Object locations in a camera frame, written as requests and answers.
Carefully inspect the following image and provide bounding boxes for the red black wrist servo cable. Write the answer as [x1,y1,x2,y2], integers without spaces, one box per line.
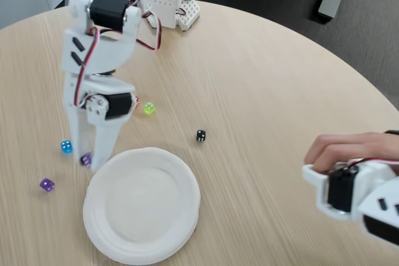
[135,10,163,52]

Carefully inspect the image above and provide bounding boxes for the white leader arm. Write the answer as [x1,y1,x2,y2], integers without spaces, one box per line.
[301,157,399,245]

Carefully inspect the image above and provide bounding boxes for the red black gripper servo cable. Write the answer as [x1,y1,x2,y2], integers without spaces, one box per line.
[74,27,103,108]

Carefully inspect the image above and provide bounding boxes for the person's hand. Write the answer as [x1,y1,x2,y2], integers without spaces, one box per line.
[304,131,399,175]

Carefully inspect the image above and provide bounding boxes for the purple translucent dice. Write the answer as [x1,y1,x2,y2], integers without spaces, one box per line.
[80,152,94,168]
[39,178,56,193]

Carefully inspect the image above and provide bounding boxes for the white paper plate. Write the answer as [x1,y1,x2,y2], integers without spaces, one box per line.
[82,146,201,265]

